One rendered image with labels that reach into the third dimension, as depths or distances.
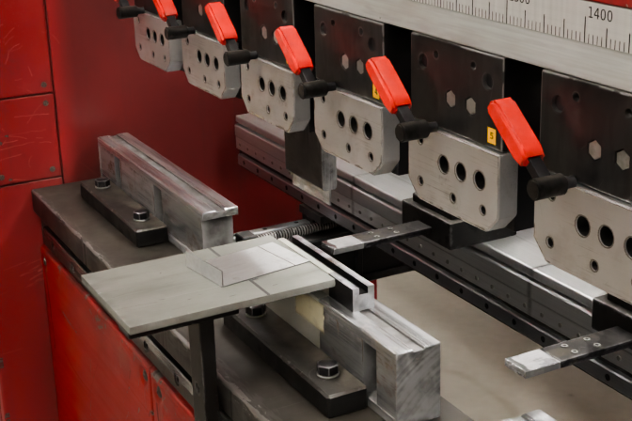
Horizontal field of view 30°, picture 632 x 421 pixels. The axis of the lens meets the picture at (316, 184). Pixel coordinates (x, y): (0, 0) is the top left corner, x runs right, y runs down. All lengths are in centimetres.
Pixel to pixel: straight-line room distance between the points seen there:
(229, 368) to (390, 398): 25
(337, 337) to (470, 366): 201
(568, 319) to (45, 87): 114
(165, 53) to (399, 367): 67
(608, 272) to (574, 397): 234
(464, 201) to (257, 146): 110
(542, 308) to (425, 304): 231
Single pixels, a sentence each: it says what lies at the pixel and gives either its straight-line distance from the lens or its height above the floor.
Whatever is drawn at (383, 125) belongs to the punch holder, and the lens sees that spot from 122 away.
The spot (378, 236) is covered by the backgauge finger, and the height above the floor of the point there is 101.
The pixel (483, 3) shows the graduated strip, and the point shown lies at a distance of 105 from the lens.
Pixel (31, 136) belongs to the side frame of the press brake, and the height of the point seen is 98.
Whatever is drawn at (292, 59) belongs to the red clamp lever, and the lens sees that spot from 130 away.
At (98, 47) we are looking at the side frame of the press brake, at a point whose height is 113.
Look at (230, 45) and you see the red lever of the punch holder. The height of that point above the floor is 127.
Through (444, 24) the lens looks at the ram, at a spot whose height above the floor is 135.
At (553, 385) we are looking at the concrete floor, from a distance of 335.
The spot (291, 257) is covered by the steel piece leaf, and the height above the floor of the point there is 100.
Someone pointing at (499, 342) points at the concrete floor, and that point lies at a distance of 358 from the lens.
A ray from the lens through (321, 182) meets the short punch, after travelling 144.
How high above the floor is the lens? 156
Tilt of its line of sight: 18 degrees down
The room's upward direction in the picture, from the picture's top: 2 degrees counter-clockwise
